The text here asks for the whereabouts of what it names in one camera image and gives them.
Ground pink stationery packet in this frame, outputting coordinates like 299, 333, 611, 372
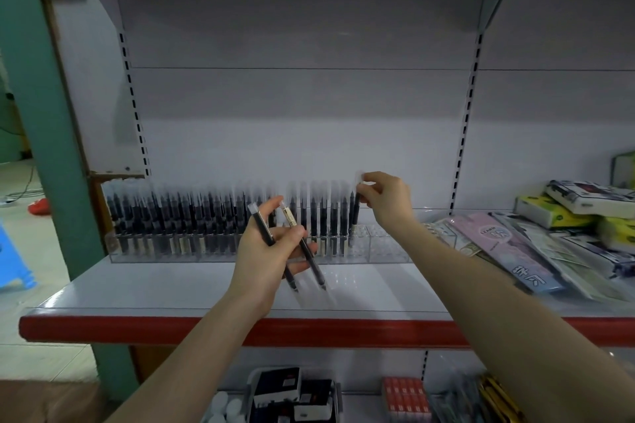
448, 211, 567, 295

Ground slotted white shelf upright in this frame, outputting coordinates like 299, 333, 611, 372
118, 31, 152, 178
448, 32, 485, 216

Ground white black printed pack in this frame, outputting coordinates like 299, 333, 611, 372
545, 180, 635, 219

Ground person's left hand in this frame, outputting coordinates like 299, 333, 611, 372
226, 196, 318, 318

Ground white plastic bin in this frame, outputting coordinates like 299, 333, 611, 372
244, 367, 344, 423

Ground yellow green tissue pack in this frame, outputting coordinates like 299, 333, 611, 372
514, 193, 597, 230

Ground white shelf with red edge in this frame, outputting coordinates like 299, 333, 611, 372
19, 209, 635, 350

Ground grey printed flat packet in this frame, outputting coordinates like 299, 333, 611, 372
423, 218, 483, 258

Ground black gel pen clear cap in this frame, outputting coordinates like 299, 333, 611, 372
281, 202, 327, 291
348, 172, 367, 248
247, 203, 299, 293

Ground person's right hand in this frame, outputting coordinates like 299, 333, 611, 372
357, 171, 418, 236

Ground green pillar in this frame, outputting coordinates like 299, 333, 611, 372
0, 0, 141, 401

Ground stack of red packets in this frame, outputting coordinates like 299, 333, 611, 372
381, 376, 433, 423

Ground blue plastic stool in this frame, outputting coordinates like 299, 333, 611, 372
0, 221, 39, 292

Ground person's left forearm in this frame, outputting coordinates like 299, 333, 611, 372
106, 289, 273, 423

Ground green box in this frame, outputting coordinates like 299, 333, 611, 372
611, 151, 635, 190

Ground clear acrylic pen display holder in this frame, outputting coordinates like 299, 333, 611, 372
103, 224, 412, 265

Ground row of black pens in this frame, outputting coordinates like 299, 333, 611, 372
102, 179, 359, 257

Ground person's right forearm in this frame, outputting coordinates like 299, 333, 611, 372
391, 217, 635, 423

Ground black box white label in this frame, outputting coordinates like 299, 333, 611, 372
252, 366, 302, 409
293, 378, 334, 423

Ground dark cable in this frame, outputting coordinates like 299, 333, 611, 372
0, 159, 46, 206

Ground clear packets of pens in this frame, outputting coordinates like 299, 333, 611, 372
428, 372, 493, 423

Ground yellow pencil packet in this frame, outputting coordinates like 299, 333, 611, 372
477, 372, 528, 423

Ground white bottle caps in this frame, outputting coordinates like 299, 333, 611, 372
205, 390, 245, 423

